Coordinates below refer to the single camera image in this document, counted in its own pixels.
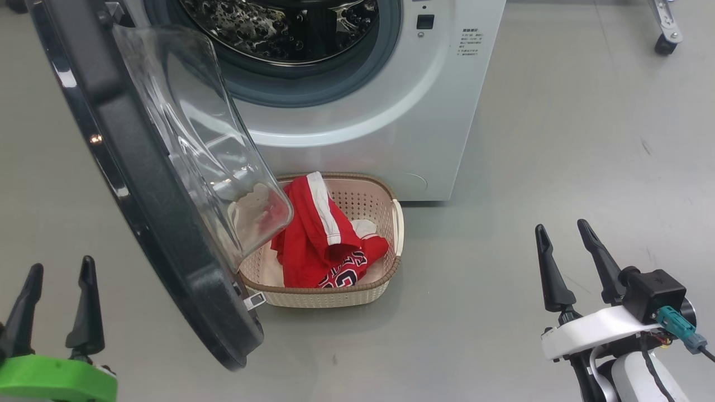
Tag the red Bulls basketball jersey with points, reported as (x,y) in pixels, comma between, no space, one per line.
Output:
(343,271)

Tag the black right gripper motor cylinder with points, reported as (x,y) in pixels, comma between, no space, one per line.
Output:
(690,312)

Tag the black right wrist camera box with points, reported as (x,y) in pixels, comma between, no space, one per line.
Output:
(653,293)

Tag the cream perforated laundry basket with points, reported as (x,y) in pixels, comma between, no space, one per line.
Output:
(380,212)

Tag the metal frame leg with caster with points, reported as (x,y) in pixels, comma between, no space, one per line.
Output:
(665,28)

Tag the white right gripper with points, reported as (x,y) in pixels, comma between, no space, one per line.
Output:
(592,332)

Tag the red shorts with white stripe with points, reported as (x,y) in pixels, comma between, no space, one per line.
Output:
(304,234)

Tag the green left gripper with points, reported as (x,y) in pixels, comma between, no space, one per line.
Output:
(50,379)

